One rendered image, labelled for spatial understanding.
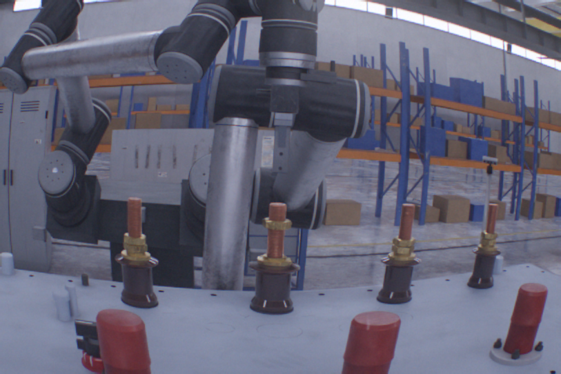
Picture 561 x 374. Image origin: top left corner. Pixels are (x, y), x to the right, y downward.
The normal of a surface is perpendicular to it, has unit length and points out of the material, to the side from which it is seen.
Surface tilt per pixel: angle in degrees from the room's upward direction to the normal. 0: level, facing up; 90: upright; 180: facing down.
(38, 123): 90
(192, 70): 144
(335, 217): 90
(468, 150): 90
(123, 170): 90
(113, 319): 4
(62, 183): 64
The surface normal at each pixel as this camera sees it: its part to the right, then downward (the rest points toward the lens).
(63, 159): 0.18, -0.45
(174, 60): -0.36, 0.79
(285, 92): 0.00, 0.13
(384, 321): 0.08, -0.98
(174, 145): 0.26, 0.15
